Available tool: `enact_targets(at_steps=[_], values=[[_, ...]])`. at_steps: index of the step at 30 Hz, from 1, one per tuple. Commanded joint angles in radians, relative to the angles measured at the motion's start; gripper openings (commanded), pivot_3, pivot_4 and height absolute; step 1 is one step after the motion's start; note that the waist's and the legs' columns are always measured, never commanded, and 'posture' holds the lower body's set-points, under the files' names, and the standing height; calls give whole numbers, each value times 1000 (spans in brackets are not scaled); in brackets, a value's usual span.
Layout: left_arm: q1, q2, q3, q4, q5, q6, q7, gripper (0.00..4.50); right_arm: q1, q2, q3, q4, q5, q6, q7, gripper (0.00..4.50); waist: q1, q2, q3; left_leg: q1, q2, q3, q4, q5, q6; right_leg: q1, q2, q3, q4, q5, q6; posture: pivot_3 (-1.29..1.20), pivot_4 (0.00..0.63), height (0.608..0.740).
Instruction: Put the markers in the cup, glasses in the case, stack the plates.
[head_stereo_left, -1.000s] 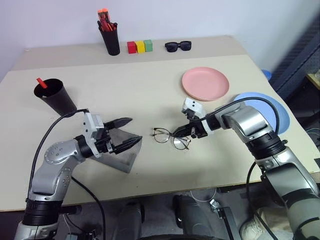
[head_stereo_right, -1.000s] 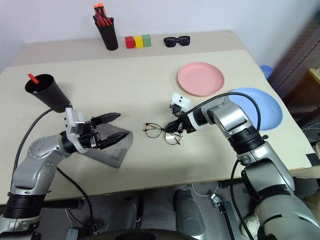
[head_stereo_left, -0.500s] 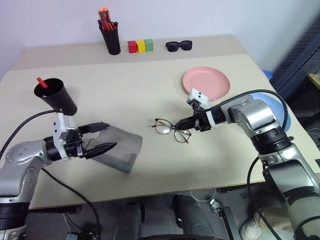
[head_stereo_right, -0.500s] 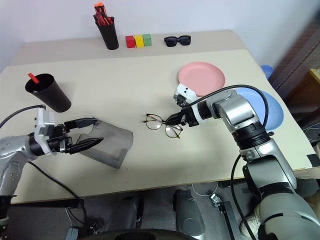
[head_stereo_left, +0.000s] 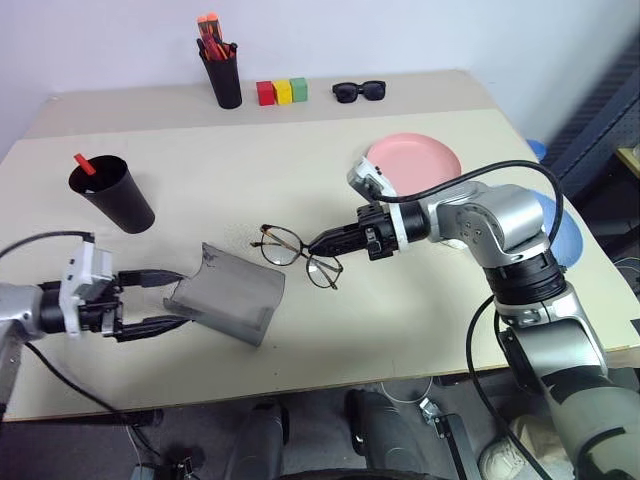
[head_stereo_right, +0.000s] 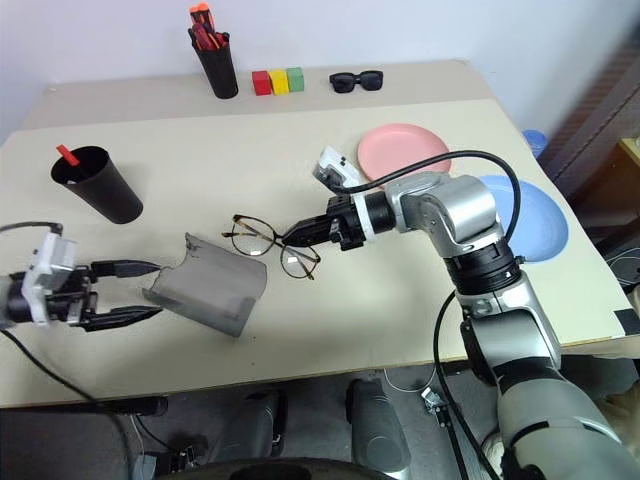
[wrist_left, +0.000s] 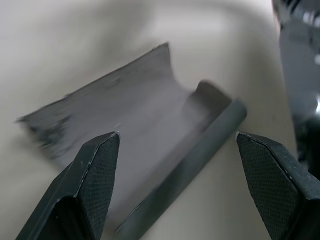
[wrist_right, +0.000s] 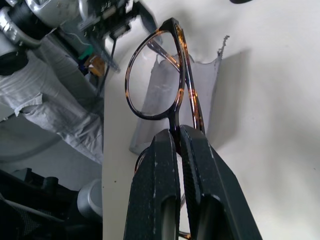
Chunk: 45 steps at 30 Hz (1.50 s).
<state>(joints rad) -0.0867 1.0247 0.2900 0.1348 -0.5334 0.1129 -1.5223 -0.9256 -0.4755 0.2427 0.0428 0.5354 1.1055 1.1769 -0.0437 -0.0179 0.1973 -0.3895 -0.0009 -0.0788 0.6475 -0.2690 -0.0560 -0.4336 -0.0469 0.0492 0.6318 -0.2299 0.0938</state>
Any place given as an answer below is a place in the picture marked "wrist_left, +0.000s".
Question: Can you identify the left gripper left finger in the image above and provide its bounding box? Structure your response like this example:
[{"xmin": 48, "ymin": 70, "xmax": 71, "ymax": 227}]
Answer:
[{"xmin": 14, "ymin": 131, "xmax": 121, "ymax": 240}]

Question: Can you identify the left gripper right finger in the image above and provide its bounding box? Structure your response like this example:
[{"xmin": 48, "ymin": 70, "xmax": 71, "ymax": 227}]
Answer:
[{"xmin": 235, "ymin": 131, "xmax": 320, "ymax": 240}]

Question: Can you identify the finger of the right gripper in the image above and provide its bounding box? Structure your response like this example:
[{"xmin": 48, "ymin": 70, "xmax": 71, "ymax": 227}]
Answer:
[{"xmin": 278, "ymin": 23, "xmax": 320, "ymax": 163}]

